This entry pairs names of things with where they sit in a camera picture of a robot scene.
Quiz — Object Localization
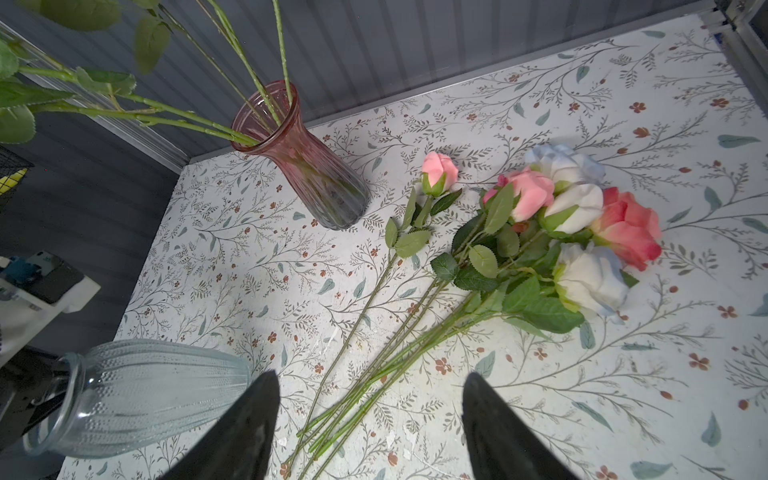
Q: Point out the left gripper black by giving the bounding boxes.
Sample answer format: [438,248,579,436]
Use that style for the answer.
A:
[1,347,66,450]

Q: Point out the yellow item in black basket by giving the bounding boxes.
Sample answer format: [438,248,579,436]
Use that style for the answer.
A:
[0,168,28,196]

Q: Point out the clear ribbed glass vase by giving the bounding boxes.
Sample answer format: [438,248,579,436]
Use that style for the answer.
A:
[22,339,251,459]

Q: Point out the pink ribbed glass vase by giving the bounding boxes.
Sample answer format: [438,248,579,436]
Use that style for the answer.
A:
[231,80,371,230]

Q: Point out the black wire basket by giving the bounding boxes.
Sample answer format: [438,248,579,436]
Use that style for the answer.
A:
[0,147,34,211]

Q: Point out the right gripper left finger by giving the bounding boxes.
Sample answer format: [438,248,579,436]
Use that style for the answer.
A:
[163,370,280,480]

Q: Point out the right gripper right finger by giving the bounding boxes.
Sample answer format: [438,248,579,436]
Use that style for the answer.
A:
[462,372,576,479]

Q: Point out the bunch of artificial roses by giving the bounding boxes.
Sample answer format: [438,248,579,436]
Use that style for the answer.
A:
[296,144,662,466]

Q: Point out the light pink rosebud stem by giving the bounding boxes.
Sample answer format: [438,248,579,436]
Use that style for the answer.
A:
[283,152,459,479]

